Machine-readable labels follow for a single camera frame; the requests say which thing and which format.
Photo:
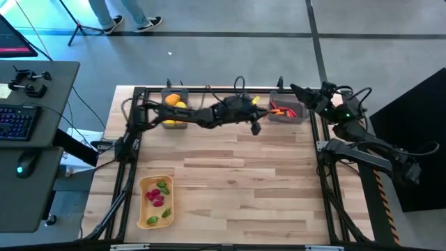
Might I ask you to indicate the white box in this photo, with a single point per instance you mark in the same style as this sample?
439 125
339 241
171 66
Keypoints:
80 134

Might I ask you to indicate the grey desk with keyboard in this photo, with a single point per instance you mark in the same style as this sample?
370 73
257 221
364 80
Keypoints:
59 80

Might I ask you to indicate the grey desk with mouse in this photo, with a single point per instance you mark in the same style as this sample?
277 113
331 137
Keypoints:
31 212

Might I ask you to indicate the orange toy fruit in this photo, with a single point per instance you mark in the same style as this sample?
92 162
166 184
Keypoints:
172 99

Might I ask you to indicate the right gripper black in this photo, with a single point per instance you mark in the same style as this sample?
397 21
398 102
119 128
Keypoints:
322 97

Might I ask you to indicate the grey plastic bin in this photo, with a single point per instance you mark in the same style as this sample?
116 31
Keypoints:
280 119
174 126

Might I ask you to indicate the black metal rig frame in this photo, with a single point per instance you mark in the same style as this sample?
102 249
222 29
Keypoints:
202 90

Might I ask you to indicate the person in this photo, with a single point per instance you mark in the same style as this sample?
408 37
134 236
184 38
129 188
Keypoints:
101 14

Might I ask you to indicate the black computer mouse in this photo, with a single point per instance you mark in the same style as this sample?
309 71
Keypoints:
27 164

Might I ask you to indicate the small black bin clip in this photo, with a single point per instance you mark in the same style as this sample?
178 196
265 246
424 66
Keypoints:
169 83
280 83

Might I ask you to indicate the large black box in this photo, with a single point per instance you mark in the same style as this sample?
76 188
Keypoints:
418 122

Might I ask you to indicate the white metal bracket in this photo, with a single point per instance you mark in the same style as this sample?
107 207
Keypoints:
129 247
324 248

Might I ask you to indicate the pale paper note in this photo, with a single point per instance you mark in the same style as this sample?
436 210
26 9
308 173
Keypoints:
4 91

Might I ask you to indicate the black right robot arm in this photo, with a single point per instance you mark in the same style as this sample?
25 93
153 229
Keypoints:
366 155

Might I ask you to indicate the yellow plastic basket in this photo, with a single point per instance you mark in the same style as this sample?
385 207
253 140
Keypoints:
143 209

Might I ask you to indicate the black screw clamp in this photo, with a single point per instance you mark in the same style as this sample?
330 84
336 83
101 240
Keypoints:
45 75
36 91

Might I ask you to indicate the green toy pepper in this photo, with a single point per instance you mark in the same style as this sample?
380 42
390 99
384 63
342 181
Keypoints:
152 220
167 212
161 184
165 190

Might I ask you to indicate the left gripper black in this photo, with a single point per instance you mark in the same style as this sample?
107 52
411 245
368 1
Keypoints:
252 115

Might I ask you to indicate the yellow tape label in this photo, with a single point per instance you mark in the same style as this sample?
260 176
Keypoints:
256 100

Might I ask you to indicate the magenta toy pepper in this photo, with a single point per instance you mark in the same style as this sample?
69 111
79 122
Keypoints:
157 203
160 198
150 196
155 192

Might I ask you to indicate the black tripod stand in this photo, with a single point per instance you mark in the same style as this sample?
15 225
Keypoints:
81 29

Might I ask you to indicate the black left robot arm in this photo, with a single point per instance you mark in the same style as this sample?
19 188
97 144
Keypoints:
181 113

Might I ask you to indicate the yellow toy fruit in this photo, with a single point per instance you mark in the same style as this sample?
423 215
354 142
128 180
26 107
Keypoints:
182 104
169 122

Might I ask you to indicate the black backlit keyboard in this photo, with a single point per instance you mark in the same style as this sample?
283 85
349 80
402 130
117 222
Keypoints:
17 122

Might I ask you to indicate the black computer monitor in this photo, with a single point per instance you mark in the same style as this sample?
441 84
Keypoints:
14 42

